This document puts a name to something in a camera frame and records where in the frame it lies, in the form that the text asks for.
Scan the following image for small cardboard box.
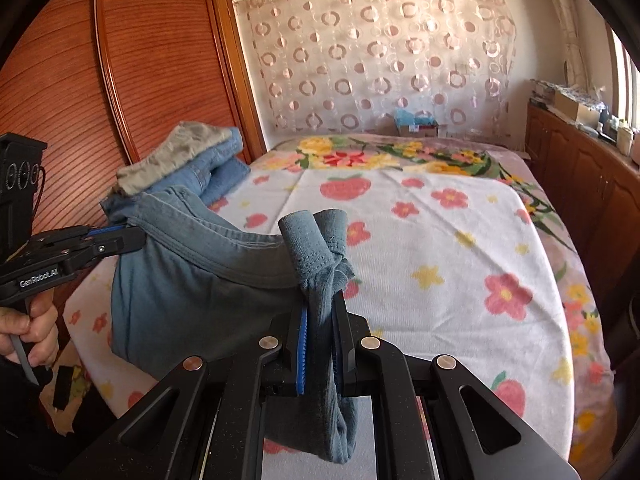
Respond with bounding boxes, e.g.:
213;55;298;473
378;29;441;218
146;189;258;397
551;91;602;124

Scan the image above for person's left hand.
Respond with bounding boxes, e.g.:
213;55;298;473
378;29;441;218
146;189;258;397
0;289;61;372

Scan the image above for blue-grey pants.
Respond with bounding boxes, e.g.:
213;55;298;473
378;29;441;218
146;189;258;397
109;185;359;464

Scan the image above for pink floral bedspread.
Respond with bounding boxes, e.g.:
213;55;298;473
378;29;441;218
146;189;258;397
50;131;617;467

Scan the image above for wooden cabinet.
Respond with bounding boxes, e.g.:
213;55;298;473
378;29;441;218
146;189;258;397
524;99;640;313

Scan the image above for folded grey pants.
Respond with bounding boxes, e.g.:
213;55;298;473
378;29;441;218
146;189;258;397
115;120;234;197

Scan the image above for white jar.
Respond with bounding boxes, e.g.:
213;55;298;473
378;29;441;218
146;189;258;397
616;124;636;157

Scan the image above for white floral blanket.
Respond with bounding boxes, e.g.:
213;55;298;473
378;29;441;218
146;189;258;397
64;164;577;467

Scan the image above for lace window curtain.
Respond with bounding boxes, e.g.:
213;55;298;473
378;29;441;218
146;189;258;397
529;0;602;92

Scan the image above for cardboard box with blue cloth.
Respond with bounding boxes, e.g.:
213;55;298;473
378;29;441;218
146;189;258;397
391;108;442;139

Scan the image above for sheer circle-patterned curtain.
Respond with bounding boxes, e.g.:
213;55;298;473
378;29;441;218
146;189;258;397
234;0;519;137

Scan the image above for stack of papers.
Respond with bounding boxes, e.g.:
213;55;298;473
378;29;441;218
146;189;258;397
529;78;557;109

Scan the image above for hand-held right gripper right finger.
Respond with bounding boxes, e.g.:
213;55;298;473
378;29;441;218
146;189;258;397
331;291;582;480

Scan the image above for wooden wardrobe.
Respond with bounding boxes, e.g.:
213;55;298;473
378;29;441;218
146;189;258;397
0;0;269;263

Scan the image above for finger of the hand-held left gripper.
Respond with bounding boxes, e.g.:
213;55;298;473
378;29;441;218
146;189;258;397
85;227;147;262
82;224;133;237

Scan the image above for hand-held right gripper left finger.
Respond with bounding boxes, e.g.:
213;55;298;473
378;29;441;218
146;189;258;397
59;305;309;480

